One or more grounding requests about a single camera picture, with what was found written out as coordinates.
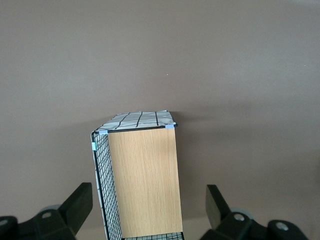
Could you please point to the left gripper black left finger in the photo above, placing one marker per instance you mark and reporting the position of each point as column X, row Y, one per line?
column 67, row 212

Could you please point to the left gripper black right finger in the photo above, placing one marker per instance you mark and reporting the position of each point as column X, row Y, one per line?
column 225, row 217

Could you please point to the light wooden shelf board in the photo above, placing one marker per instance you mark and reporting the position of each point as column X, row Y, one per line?
column 146, row 185

